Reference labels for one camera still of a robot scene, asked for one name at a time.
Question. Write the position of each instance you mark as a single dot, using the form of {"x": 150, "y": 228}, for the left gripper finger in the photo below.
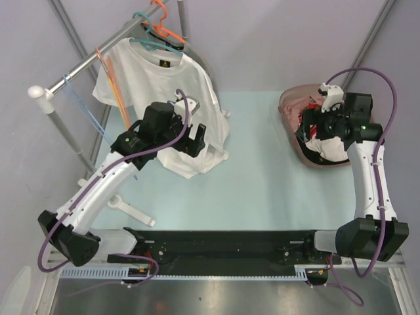
{"x": 193, "y": 148}
{"x": 200, "y": 134}

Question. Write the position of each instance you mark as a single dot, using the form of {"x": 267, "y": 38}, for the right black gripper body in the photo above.
{"x": 327, "y": 124}

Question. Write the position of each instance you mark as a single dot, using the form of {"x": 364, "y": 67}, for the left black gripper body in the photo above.
{"x": 176, "y": 126}

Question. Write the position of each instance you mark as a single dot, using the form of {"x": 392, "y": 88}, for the white red coca-cola t shirt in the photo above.
{"x": 329, "y": 149}

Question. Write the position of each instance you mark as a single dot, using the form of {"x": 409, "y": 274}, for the pink wire hanger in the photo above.
{"x": 102, "y": 61}

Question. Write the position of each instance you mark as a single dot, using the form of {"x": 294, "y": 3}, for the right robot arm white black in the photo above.
{"x": 375, "y": 233}

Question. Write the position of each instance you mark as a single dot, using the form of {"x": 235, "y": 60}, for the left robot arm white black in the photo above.
{"x": 164, "y": 125}

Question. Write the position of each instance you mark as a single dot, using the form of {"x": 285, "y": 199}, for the white daisy t shirt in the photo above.
{"x": 147, "y": 76}

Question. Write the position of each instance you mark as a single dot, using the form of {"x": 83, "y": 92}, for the teal plastic hanger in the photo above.
{"x": 149, "y": 38}

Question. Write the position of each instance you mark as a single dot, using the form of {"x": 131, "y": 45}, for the orange plastic hanger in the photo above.
{"x": 160, "y": 28}

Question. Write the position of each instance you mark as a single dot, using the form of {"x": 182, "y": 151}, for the pink garment in basket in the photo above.
{"x": 294, "y": 108}

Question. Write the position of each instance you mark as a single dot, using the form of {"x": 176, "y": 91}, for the pink laundry basket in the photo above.
{"x": 314, "y": 153}

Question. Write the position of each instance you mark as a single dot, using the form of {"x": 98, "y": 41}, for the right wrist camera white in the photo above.
{"x": 332, "y": 95}

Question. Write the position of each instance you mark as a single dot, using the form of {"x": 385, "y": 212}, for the yellow wire hanger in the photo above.
{"x": 117, "y": 93}

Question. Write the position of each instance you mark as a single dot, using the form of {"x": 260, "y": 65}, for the blue wire hanger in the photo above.
{"x": 70, "y": 92}

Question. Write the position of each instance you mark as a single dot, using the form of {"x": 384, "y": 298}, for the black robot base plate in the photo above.
{"x": 207, "y": 251}

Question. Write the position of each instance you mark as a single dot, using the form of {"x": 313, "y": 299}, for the silver clothes rail rack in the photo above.
{"x": 42, "y": 97}

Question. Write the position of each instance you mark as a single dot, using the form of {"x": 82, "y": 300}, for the white slotted cable duct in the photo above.
{"x": 287, "y": 274}

